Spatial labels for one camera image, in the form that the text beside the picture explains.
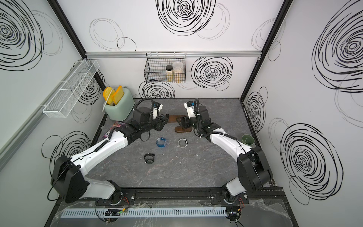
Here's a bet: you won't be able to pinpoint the clear plastic jar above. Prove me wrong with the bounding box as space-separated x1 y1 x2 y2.
172 61 184 83

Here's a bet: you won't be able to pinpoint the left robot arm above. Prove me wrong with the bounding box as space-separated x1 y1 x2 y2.
51 98 169 206

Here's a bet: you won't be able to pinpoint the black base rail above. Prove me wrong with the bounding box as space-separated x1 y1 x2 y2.
60 187 286 206

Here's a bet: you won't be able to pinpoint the round yellow toast slice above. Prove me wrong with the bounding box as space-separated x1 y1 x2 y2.
103 87 115 106

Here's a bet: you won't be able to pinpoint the wooden watch stand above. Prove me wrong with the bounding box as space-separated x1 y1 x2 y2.
168 115 192 133

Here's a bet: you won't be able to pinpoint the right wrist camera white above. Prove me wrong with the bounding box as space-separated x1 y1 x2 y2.
184 101 195 119

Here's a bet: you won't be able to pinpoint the mint green toaster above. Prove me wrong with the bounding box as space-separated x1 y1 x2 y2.
104 88 135 121

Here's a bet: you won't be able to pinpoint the black round watch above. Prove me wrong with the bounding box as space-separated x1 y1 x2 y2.
144 153 155 165

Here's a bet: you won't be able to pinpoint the green ceramic cup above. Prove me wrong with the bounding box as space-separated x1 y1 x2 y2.
241 134 256 148

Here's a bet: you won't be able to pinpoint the black wire basket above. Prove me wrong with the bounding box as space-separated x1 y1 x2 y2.
144 52 186 84

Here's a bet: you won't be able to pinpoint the white wire shelf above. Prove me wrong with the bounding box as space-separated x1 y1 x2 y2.
43 60 100 118

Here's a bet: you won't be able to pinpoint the black lid spice jar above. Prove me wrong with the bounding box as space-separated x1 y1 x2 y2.
165 65 174 83

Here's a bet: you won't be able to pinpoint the grey slotted cable duct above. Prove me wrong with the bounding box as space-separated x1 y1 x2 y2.
61 207 227 219

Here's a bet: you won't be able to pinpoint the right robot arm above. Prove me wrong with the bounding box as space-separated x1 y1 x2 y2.
177 99 273 198

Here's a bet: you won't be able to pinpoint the pink purple snack bag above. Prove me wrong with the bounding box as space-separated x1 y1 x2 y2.
103 121 125 139

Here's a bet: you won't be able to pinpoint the white watch band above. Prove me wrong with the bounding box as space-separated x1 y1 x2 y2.
178 138 188 148

